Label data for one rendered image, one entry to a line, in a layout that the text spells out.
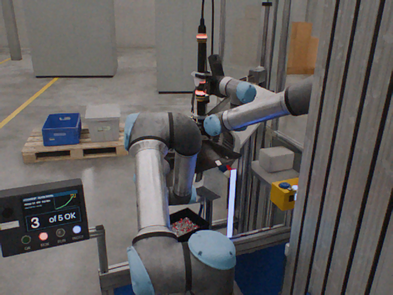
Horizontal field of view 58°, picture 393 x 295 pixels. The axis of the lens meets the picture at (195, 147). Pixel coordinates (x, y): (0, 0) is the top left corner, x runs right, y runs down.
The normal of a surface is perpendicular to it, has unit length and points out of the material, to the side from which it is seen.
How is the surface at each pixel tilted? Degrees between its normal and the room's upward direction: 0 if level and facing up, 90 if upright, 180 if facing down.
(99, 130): 95
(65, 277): 0
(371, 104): 90
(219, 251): 8
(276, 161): 90
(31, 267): 0
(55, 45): 90
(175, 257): 24
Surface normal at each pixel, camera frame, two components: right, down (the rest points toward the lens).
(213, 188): 0.70, -0.34
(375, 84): -0.95, 0.11
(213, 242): 0.14, -0.92
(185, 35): 0.10, 0.39
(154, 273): 0.14, -0.18
